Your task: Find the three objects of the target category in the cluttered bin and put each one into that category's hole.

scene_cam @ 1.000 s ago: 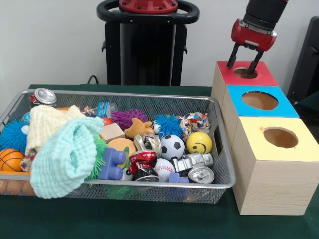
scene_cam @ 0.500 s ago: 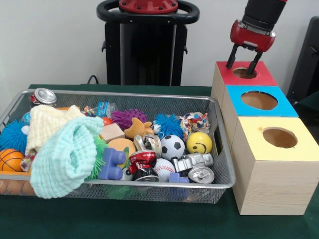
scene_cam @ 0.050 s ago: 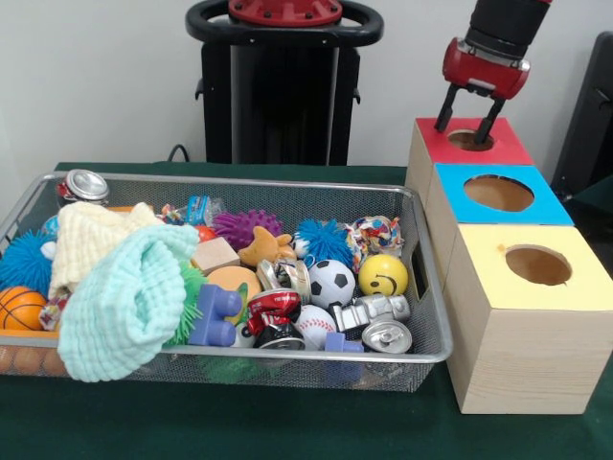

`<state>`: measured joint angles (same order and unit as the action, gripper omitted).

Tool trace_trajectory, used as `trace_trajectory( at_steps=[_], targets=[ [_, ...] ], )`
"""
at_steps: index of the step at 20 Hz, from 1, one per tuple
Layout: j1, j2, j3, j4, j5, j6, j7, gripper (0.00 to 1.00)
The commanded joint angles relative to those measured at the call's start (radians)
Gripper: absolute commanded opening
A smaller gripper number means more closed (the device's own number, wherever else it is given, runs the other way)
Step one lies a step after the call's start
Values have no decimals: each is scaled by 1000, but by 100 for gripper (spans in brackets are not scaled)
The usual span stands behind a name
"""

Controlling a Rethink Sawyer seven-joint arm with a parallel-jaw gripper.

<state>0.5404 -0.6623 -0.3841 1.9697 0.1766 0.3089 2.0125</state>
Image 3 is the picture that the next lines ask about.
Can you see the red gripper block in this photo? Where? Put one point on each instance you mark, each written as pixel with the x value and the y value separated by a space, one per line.
pixel 484 72

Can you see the mint green knitted cloth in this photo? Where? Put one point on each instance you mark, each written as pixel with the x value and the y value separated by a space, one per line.
pixel 124 307

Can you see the cream knitted cloth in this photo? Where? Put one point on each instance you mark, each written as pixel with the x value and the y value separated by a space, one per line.
pixel 91 240

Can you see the shallow clear mesh bin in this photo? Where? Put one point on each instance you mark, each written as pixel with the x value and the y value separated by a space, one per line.
pixel 402 287

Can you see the wooden box with three holes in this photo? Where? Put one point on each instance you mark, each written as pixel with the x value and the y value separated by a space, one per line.
pixel 517 335

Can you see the yellow smiley ball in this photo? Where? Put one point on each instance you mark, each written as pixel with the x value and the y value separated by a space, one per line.
pixel 383 274

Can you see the small blue spiky ball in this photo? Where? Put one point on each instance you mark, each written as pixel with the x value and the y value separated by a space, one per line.
pixel 324 240

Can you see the small soccer ball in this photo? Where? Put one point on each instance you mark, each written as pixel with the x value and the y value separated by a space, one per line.
pixel 331 283

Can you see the crumpled silver can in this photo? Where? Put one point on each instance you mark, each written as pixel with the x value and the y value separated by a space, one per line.
pixel 372 311

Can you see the brown plush teddy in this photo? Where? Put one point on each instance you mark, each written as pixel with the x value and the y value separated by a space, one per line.
pixel 266 247

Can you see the open silver can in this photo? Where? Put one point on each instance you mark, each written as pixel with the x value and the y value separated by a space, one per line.
pixel 284 276

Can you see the white toy baseball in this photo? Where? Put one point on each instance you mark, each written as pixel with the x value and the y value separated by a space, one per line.
pixel 316 328

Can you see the red crushed can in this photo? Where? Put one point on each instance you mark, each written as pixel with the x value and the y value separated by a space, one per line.
pixel 275 311

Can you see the dark green table cloth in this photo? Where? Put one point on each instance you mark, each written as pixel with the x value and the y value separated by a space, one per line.
pixel 287 422

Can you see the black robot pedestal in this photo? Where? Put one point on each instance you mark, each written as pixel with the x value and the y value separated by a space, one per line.
pixel 268 96

